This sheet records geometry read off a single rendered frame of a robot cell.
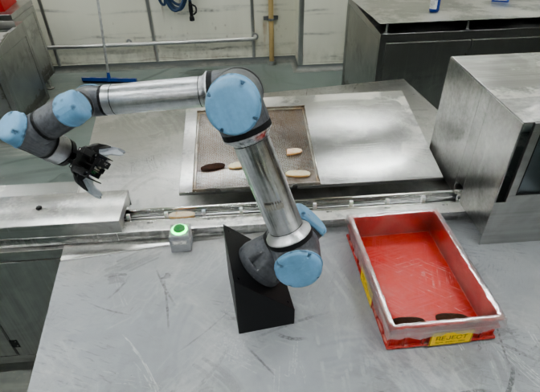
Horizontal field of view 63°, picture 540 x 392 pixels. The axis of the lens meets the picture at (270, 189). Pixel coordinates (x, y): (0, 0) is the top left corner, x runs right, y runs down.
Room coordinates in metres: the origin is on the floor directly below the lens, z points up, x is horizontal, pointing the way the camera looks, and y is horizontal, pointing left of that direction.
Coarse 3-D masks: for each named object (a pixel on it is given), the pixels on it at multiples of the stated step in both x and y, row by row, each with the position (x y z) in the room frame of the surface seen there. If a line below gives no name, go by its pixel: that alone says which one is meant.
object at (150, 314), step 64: (128, 256) 1.09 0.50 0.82; (192, 256) 1.08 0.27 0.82; (512, 256) 1.04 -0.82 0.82; (64, 320) 0.83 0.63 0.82; (128, 320) 0.82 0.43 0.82; (192, 320) 0.82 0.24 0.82; (320, 320) 0.81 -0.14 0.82; (512, 320) 0.79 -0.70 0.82; (64, 384) 0.62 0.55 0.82; (128, 384) 0.62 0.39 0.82; (192, 384) 0.61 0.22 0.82; (256, 384) 0.61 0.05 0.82; (320, 384) 0.61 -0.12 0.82; (384, 384) 0.60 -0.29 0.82; (448, 384) 0.60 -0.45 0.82; (512, 384) 0.59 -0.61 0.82
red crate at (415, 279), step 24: (384, 240) 1.13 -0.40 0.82; (408, 240) 1.13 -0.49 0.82; (432, 240) 1.12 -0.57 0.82; (384, 264) 1.02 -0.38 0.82; (408, 264) 1.01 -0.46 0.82; (432, 264) 1.01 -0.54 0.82; (384, 288) 0.91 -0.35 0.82; (408, 288) 0.91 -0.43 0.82; (432, 288) 0.91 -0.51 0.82; (456, 288) 0.91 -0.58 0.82; (408, 312) 0.82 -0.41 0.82; (432, 312) 0.82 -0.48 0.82; (456, 312) 0.82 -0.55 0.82; (384, 336) 0.74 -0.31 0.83; (480, 336) 0.72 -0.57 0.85
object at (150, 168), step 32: (416, 96) 2.28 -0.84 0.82; (96, 128) 2.01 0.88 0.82; (128, 128) 2.00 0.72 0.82; (160, 128) 1.99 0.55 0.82; (128, 160) 1.70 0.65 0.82; (160, 160) 1.69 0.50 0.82; (160, 192) 1.45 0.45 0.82; (320, 192) 1.42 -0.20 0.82; (352, 192) 1.42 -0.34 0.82; (384, 192) 1.41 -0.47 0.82; (64, 256) 1.09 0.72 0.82
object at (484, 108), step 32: (448, 64) 1.63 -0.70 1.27; (480, 64) 1.53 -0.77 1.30; (512, 64) 1.53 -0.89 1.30; (448, 96) 1.56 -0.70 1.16; (480, 96) 1.36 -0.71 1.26; (512, 96) 1.27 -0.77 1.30; (448, 128) 1.51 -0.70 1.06; (480, 128) 1.30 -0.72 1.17; (512, 128) 1.14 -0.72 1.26; (448, 160) 1.44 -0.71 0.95; (480, 160) 1.25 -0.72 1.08; (512, 160) 1.43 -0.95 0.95; (480, 192) 1.19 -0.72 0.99; (512, 192) 1.10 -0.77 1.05; (480, 224) 1.13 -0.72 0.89; (512, 224) 1.11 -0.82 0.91
